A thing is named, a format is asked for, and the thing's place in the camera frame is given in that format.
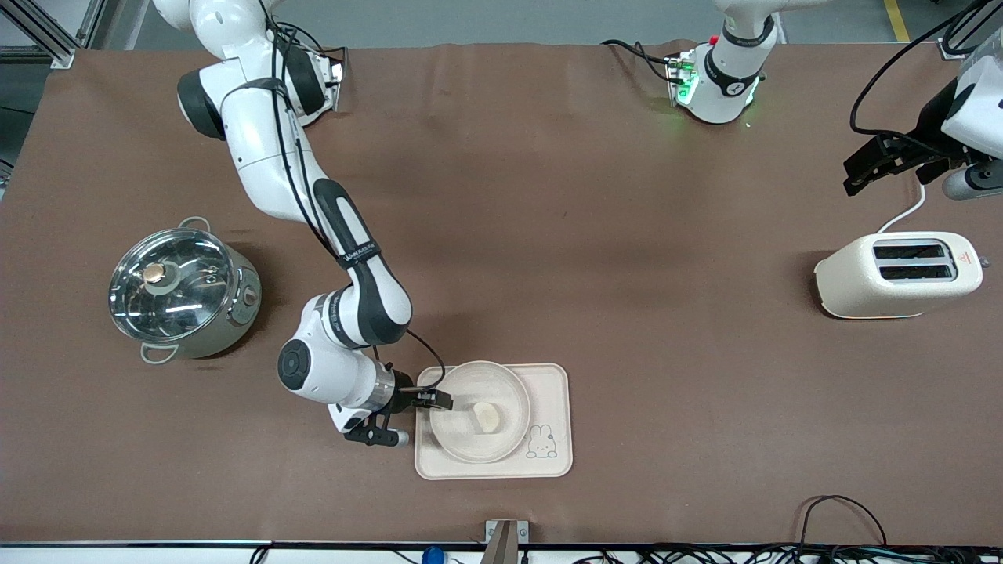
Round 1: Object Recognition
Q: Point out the round cream plate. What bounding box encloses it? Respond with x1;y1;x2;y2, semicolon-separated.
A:
429;360;531;464

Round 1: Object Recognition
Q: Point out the cream rabbit print tray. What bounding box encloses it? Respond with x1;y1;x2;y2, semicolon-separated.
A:
414;363;573;480

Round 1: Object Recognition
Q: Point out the cream two-slot toaster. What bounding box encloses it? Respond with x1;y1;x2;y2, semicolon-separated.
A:
813;231;990;320

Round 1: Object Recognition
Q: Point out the steel pot with glass lid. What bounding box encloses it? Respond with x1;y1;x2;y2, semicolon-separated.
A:
108;216;263;366

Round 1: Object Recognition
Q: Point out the brown table mat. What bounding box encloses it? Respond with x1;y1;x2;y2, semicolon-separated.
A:
0;41;1003;547

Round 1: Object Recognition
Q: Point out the glass pot lid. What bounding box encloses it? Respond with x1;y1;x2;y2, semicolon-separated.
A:
108;227;236;345

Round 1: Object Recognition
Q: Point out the white toaster power cable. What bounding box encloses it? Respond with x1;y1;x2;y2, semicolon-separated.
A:
878;182;928;234

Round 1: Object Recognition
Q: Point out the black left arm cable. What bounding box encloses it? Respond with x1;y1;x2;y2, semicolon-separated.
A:
850;0;1003;138

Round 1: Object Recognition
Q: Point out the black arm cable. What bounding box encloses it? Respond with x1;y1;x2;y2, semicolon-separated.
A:
850;0;1003;138
263;16;447;391

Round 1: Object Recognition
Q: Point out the grey metal camera bracket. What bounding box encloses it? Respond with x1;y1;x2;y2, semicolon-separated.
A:
482;519;528;564

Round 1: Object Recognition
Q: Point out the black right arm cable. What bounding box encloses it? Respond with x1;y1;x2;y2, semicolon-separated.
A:
263;16;447;391

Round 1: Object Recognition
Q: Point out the black left base cable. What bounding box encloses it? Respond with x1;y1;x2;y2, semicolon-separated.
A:
601;38;676;84

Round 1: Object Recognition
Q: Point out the black looped cable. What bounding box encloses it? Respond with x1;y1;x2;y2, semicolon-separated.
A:
799;494;888;549

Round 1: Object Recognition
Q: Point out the black cable bundle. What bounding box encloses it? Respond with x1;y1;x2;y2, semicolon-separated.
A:
572;543;1003;564

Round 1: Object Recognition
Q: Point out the aluminium frame profile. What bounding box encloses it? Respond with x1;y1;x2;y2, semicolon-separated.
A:
0;0;104;70

